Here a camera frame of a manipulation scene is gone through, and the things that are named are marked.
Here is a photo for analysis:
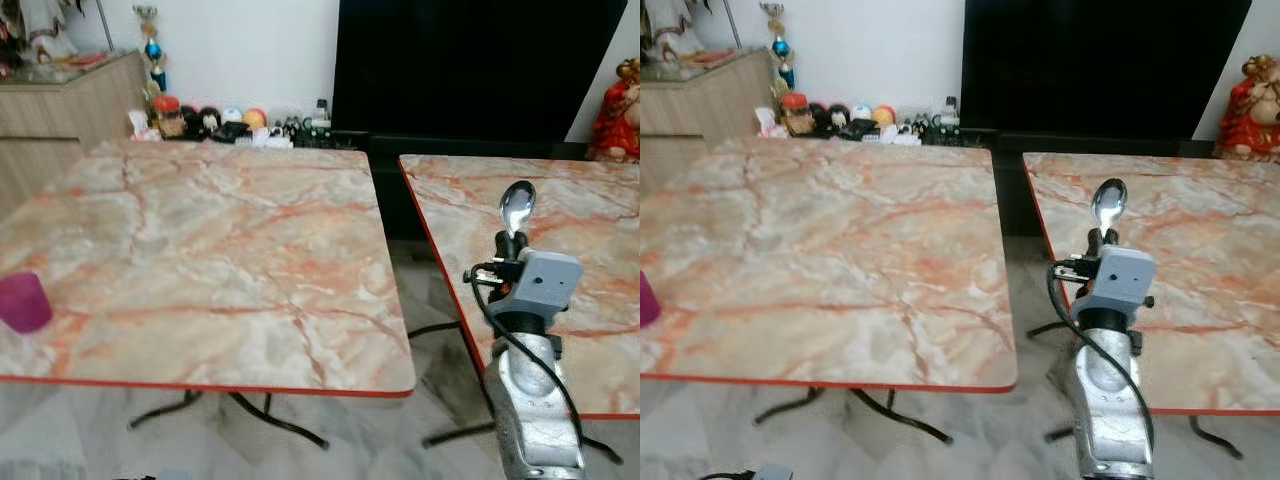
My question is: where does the silver metal spoon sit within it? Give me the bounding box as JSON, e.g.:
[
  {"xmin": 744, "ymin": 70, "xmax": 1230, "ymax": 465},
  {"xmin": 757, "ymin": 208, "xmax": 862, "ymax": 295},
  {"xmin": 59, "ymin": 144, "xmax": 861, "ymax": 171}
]
[
  {"xmin": 1091, "ymin": 178, "xmax": 1129, "ymax": 240},
  {"xmin": 498, "ymin": 180, "xmax": 538, "ymax": 242}
]

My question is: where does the marble red-edged side table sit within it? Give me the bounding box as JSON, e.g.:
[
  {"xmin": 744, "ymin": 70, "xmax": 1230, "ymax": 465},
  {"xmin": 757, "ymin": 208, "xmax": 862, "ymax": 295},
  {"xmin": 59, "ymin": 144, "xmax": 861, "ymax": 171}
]
[
  {"xmin": 397, "ymin": 152, "xmax": 641, "ymax": 466},
  {"xmin": 1021, "ymin": 151, "xmax": 1280, "ymax": 463}
]

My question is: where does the purple plastic cup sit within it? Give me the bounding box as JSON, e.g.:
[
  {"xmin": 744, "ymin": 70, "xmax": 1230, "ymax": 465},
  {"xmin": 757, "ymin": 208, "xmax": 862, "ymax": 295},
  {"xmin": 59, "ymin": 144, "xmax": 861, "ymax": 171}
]
[
  {"xmin": 0, "ymin": 271, "xmax": 54, "ymax": 335},
  {"xmin": 640, "ymin": 272, "xmax": 663, "ymax": 330}
]

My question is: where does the red and gold Buddha figurine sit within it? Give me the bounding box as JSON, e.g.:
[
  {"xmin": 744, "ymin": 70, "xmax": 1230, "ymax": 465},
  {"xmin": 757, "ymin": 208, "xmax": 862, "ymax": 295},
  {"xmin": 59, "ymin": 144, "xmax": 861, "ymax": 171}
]
[
  {"xmin": 1214, "ymin": 54, "xmax": 1280, "ymax": 164},
  {"xmin": 589, "ymin": 57, "xmax": 641, "ymax": 164}
]

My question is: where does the black television screen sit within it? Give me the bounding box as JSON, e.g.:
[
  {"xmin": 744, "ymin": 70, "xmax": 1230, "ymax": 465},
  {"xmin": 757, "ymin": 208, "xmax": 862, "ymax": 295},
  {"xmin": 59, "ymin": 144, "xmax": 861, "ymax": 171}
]
[
  {"xmin": 331, "ymin": 0, "xmax": 630, "ymax": 143},
  {"xmin": 960, "ymin": 0, "xmax": 1254, "ymax": 143}
]

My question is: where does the light wooden cabinet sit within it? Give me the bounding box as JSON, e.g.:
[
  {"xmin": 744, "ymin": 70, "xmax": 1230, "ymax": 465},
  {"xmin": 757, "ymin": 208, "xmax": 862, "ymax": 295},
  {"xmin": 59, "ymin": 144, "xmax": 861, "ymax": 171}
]
[
  {"xmin": 640, "ymin": 47, "xmax": 779, "ymax": 197},
  {"xmin": 0, "ymin": 49, "xmax": 153, "ymax": 219}
]

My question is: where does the large marble red-edged folding table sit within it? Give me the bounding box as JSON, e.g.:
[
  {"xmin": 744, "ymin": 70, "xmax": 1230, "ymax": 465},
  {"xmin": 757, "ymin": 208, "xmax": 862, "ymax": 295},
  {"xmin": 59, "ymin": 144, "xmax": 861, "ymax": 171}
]
[
  {"xmin": 0, "ymin": 138, "xmax": 418, "ymax": 451},
  {"xmin": 640, "ymin": 136, "xmax": 1020, "ymax": 446}
]

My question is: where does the white statue on cabinet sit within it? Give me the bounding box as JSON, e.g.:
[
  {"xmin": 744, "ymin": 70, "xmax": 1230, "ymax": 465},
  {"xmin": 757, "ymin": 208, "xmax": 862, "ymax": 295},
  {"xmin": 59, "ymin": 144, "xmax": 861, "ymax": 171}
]
[
  {"xmin": 640, "ymin": 0, "xmax": 713, "ymax": 61},
  {"xmin": 0, "ymin": 0, "xmax": 89, "ymax": 67}
]

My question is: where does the black round toy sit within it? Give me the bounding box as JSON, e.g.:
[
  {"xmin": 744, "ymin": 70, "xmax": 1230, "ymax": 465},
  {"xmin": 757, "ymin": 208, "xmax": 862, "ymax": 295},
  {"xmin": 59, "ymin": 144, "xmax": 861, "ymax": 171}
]
[
  {"xmin": 186, "ymin": 104, "xmax": 223, "ymax": 139},
  {"xmin": 812, "ymin": 101, "xmax": 849, "ymax": 136}
]

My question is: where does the jar with red lid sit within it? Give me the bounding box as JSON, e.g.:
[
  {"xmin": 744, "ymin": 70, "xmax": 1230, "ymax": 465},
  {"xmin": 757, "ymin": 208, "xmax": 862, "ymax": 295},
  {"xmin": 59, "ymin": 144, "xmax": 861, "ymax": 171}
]
[
  {"xmin": 782, "ymin": 91, "xmax": 814, "ymax": 137},
  {"xmin": 154, "ymin": 95, "xmax": 188, "ymax": 140}
]

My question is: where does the gold and blue trophy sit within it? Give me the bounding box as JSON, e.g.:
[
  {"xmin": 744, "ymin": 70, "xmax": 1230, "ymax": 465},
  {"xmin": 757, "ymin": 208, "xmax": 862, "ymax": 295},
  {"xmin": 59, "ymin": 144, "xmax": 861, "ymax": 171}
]
[
  {"xmin": 133, "ymin": 4, "xmax": 170, "ymax": 98},
  {"xmin": 759, "ymin": 2, "xmax": 798, "ymax": 93}
]

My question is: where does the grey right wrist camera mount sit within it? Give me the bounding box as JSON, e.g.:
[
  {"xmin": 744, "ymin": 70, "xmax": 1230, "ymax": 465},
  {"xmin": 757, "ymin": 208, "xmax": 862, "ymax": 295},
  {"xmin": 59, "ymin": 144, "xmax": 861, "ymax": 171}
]
[
  {"xmin": 1074, "ymin": 247, "xmax": 1158, "ymax": 317},
  {"xmin": 503, "ymin": 249, "xmax": 585, "ymax": 321}
]

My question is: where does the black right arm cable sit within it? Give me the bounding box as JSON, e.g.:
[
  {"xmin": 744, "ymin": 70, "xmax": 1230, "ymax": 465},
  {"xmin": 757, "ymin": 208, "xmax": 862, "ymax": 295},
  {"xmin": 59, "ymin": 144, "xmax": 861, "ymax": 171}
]
[
  {"xmin": 470, "ymin": 270, "xmax": 586, "ymax": 451},
  {"xmin": 1046, "ymin": 260, "xmax": 1157, "ymax": 451}
]

